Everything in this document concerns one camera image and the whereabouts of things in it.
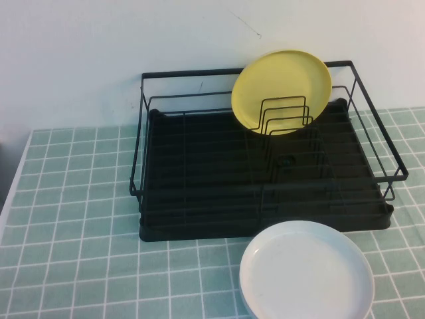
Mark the yellow round plate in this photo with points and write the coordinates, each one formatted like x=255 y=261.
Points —
x=282 y=79

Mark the green checkered tablecloth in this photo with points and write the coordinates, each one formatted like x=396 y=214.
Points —
x=83 y=266

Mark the white round plate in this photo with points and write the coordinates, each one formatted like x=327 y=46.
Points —
x=305 y=272

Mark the black plastic drip tray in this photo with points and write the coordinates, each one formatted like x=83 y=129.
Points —
x=212 y=156

